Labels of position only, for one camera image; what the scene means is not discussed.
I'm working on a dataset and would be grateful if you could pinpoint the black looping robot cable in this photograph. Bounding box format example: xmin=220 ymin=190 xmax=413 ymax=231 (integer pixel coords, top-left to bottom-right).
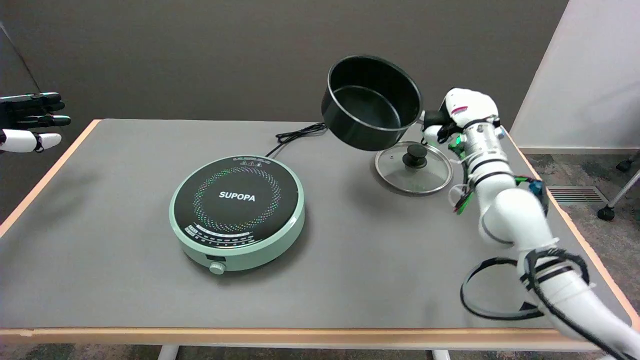
xmin=460 ymin=247 xmax=636 ymax=358

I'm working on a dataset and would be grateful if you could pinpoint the black saucepan with handle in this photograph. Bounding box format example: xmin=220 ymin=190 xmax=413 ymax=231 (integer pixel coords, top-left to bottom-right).
xmin=321 ymin=55 xmax=450 ymax=152

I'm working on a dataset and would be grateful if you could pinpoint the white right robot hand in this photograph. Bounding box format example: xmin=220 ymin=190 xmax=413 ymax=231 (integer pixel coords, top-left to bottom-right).
xmin=422 ymin=88 xmax=501 ymax=146

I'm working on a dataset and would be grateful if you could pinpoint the black cooker power cord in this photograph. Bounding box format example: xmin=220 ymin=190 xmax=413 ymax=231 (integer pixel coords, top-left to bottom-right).
xmin=265 ymin=122 xmax=328 ymax=158

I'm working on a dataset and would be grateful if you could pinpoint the green round induction cooker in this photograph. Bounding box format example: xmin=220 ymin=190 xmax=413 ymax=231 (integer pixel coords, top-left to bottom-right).
xmin=169 ymin=155 xmax=306 ymax=276

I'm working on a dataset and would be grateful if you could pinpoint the grey chair leg with caster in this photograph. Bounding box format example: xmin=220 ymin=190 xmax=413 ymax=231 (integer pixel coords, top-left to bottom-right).
xmin=597 ymin=170 xmax=640 ymax=222

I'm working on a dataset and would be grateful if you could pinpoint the glass pot lid black knob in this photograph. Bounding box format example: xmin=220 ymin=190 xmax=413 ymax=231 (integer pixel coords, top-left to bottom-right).
xmin=375 ymin=141 xmax=454 ymax=195

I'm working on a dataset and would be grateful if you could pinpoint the black chair caster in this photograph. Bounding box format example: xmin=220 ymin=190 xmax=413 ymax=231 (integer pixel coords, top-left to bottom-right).
xmin=616 ymin=152 xmax=640 ymax=173

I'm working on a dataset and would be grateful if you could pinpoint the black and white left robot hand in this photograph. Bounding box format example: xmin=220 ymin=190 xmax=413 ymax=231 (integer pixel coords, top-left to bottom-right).
xmin=0 ymin=92 xmax=72 ymax=153

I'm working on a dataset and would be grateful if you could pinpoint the metal floor vent grille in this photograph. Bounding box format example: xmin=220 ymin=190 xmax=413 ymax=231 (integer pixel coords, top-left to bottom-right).
xmin=546 ymin=186 xmax=610 ymax=205

